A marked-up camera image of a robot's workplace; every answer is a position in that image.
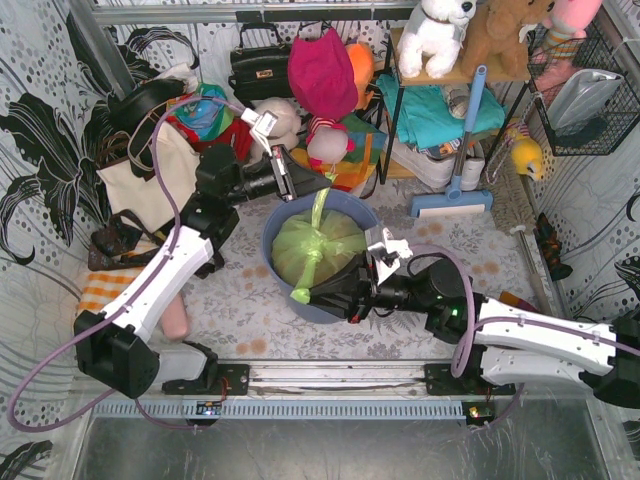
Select brown patterned bag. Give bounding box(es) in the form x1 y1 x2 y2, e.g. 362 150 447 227
88 209 226 280

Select white plush dog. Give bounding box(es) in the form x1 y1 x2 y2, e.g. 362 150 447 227
398 0 477 79

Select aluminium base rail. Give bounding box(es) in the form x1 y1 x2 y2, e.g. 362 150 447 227
74 357 609 401

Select black leather handbag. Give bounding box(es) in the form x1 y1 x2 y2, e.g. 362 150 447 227
228 22 294 108

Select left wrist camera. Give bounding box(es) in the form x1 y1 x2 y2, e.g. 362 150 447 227
240 108 278 156

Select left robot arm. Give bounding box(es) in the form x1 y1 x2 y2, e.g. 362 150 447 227
73 144 332 399

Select silver foil pouch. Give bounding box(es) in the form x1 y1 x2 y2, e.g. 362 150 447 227
547 69 625 130

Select black round hat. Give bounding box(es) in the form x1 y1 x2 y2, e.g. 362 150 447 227
108 78 187 133

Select rainbow striped cloth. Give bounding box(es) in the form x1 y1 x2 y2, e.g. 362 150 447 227
292 114 387 195

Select black wire basket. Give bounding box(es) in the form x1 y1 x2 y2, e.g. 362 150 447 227
528 24 639 157

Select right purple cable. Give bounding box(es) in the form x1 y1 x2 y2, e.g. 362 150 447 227
409 244 640 429

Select metal rod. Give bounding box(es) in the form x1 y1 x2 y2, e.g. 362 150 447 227
510 225 552 316

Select orange checkered towel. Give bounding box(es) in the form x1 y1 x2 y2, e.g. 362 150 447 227
76 267 143 314

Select brown teddy bear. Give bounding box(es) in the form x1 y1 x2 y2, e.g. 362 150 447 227
460 0 555 79

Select red cloth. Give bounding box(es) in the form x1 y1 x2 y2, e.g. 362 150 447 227
192 117 254 163

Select green plastic trash bag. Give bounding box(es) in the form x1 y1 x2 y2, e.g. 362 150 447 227
271 188 366 304

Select blue floor sweeper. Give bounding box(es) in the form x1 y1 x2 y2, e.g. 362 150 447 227
409 64 493 218

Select white canvas tote bag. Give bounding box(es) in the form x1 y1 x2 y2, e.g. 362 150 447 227
98 122 200 231

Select black metal shelf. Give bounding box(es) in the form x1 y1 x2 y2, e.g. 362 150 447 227
376 28 531 185

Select magenta cloth bag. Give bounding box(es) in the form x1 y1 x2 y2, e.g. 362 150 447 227
287 27 358 120

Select yellow plush duck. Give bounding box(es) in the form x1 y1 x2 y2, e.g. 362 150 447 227
505 123 543 181

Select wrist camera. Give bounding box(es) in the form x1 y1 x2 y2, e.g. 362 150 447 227
240 108 278 156
365 224 413 285

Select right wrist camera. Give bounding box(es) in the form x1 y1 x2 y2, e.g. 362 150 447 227
365 224 413 285

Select teal folded cloth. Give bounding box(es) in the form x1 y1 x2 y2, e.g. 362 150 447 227
396 86 505 149

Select pink glasses case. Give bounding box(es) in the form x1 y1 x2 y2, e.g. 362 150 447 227
160 293 191 341

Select purple cable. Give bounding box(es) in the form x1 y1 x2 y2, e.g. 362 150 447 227
7 97 246 432
409 244 640 429

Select white plush sheep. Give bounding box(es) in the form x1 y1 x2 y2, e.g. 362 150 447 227
254 97 301 150

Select striped colourful sock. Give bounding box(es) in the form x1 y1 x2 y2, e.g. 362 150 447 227
499 291 539 313

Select pink white plush toy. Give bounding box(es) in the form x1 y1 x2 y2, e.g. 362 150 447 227
307 116 356 168

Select orange plush toy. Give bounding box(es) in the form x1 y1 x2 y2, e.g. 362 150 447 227
346 43 375 110

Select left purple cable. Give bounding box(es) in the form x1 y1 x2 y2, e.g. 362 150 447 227
7 97 246 432

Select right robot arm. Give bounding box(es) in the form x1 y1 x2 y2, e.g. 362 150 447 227
310 255 639 409

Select white sneakers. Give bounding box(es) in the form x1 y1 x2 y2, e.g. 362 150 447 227
391 142 485 191

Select blue trash bin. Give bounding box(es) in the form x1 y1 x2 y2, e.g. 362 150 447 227
261 189 379 324

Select colourful printed bag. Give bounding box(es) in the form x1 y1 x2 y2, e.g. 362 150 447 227
167 83 234 143

